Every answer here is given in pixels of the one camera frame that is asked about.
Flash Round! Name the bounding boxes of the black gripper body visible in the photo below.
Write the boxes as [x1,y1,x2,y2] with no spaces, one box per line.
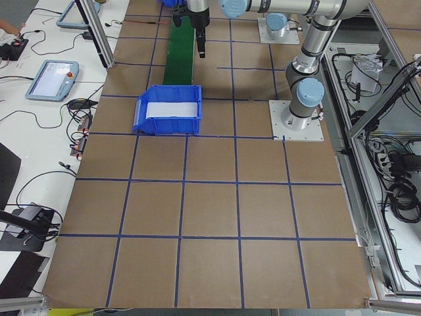
[171,0,187,16]
[187,0,210,30]

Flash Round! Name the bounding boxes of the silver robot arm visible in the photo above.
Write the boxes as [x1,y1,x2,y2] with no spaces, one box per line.
[172,1,288,39]
[172,0,368,86]

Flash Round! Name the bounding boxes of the person hand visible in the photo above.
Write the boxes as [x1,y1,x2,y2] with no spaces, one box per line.
[0,18,20,36]

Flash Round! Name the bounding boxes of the green conveyor belt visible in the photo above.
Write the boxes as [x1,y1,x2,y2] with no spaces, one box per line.
[162,16,195,85]

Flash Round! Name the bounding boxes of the blue bin left side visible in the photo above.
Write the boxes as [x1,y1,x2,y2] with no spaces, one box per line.
[132,85,202,135]

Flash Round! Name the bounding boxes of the white foam pad left bin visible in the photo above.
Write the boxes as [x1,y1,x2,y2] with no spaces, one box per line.
[145,102,198,119]

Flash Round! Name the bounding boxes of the black power adapter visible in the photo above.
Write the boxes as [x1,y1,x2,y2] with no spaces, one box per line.
[82,31,93,40]

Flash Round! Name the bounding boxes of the teach pendant far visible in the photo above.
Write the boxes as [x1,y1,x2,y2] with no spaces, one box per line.
[56,1,87,30]

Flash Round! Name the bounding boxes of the teach pendant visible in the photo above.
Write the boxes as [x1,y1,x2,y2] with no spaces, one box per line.
[56,1,87,30]
[25,60,79,101]

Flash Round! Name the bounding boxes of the teach pendant near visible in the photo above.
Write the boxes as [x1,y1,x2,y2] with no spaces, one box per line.
[25,60,79,101]

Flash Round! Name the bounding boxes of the red black conveyor wire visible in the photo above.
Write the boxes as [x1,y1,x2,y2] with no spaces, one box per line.
[123,19,172,26]

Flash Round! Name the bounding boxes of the aluminium frame post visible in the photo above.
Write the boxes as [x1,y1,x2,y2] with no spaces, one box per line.
[75,0,115,69]

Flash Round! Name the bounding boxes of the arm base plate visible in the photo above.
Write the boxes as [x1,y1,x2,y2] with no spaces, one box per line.
[269,100,324,142]
[257,18,300,45]

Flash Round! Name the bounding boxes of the black cable bundle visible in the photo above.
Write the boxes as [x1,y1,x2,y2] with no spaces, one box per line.
[381,177,421,224]

